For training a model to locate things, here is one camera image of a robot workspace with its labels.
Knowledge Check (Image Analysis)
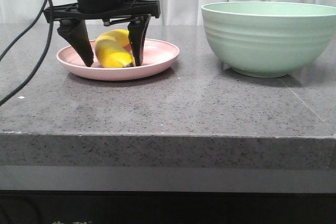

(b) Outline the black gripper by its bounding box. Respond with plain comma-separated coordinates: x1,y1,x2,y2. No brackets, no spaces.
43,0,161,67

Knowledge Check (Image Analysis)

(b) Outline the yellow banana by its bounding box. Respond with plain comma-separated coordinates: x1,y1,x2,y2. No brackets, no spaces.
95,29,135,68

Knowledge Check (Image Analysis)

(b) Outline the pink plate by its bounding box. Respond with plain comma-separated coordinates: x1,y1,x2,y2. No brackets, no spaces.
57,39,180,81

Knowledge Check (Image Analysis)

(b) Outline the green ribbed bowl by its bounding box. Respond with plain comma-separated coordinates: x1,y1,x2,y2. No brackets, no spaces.
201,2,335,78

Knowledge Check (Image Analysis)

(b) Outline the black cable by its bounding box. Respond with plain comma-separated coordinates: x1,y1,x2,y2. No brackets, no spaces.
0,0,55,106
0,0,71,62

